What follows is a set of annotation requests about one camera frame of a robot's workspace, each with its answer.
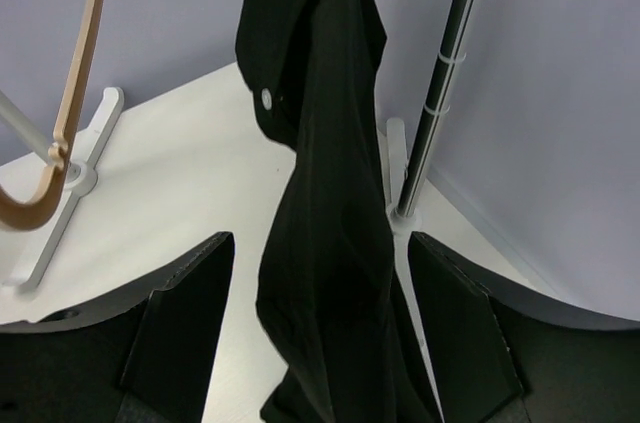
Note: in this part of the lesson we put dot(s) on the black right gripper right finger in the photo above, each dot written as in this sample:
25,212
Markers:
502,352

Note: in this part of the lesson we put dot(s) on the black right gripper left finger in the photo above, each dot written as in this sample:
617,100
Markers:
143,352

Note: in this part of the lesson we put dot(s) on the beige plastic hanger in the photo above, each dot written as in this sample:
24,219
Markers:
39,209

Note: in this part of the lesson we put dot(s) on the black shirt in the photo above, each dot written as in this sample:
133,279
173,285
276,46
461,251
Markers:
328,294

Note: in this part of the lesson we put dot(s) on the metal clothes rack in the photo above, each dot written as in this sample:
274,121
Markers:
407,182

